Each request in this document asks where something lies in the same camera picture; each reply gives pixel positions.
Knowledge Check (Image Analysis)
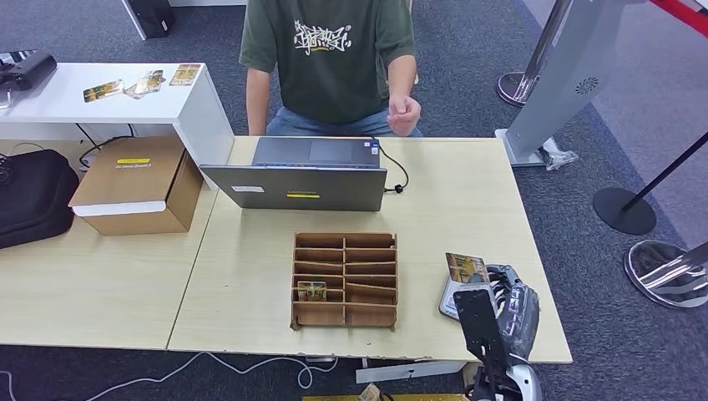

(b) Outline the red barrier belt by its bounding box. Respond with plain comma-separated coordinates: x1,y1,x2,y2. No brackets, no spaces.
647,0,708,43

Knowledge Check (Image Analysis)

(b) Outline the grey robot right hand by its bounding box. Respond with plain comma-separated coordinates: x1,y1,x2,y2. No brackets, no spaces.
486,264,542,361

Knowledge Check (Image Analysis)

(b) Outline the brown cardboard box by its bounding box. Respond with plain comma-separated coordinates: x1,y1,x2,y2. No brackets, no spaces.
68,135,205,237

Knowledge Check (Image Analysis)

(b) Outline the grey laptop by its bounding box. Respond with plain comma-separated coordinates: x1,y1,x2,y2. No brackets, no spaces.
200,136,389,214

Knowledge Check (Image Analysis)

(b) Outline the white card reader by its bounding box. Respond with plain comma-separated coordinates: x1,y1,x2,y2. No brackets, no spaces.
438,277,471,322

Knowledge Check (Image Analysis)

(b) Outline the white floor cable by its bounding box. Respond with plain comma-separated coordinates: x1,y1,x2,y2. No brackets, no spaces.
83,352,340,401

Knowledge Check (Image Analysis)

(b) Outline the white metal bracket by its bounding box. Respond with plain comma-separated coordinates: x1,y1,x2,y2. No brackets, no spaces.
355,361,467,386

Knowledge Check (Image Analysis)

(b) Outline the black laptop cable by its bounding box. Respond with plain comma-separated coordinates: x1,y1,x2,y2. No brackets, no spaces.
362,134,411,195

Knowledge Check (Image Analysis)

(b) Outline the person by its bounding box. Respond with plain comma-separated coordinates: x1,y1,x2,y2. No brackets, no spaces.
239,0,424,139

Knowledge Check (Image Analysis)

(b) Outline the white desk panel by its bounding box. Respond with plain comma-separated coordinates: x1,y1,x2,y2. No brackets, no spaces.
119,0,149,42

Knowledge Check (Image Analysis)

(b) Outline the black device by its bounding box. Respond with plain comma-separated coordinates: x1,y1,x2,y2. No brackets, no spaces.
0,50,58,93

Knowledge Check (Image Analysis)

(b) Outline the black computer tower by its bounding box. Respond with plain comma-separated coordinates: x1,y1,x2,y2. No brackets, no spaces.
126,0,177,40

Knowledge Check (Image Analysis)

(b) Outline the person's left hand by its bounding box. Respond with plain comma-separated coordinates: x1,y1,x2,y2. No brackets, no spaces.
387,94,422,138

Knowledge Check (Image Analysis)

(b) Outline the chrome stanchion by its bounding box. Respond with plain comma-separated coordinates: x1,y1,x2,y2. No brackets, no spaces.
624,241,708,310
496,0,574,109

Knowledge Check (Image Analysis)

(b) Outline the clear plastic wrap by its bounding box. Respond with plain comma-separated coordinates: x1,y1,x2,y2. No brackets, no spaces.
539,139,579,173

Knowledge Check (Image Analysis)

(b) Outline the white side table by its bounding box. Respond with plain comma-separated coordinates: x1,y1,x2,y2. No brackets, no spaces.
0,63,236,191

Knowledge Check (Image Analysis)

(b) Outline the black stanchion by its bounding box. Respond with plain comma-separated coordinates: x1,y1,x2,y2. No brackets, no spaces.
593,132,708,237

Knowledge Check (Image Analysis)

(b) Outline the brown cardboard card organizer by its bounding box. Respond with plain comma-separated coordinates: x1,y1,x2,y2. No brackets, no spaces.
290,231,398,332

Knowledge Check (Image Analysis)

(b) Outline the grey kiosk stand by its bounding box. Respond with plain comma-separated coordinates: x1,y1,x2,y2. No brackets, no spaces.
494,0,648,169

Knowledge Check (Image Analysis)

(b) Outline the black bag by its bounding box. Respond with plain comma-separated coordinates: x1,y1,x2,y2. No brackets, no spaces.
0,149,81,251

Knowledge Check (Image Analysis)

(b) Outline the black power cable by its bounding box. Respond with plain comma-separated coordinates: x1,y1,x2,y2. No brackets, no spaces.
76,124,136,170

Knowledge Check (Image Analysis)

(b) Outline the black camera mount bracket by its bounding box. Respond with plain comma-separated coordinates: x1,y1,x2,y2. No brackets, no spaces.
453,283,510,401

